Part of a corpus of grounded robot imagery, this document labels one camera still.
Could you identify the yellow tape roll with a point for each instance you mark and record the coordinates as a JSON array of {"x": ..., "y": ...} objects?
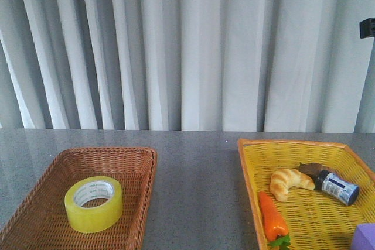
[{"x": 94, "y": 204}]

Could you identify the yellow woven basket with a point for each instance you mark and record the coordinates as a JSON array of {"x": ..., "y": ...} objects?
[{"x": 315, "y": 220}]

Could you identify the toy orange carrot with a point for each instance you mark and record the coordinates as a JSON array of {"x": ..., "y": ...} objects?
[{"x": 275, "y": 227}]

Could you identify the brown wicker basket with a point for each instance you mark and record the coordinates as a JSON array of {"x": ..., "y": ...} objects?
[{"x": 41, "y": 222}]

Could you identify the toy croissant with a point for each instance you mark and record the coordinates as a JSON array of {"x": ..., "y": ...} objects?
[{"x": 283, "y": 179}]

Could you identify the brown dried leaf toy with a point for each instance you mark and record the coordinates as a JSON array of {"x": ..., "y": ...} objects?
[{"x": 313, "y": 169}]

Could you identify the grey pleated curtain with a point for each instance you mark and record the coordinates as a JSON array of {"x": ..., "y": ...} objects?
[{"x": 191, "y": 65}]

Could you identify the small blue labelled bottle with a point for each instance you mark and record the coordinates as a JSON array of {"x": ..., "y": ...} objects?
[{"x": 331, "y": 184}]

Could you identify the purple foam block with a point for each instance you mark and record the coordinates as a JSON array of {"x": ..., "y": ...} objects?
[{"x": 363, "y": 238}]

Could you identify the black box at edge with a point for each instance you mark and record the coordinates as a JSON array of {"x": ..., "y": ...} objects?
[{"x": 367, "y": 28}]

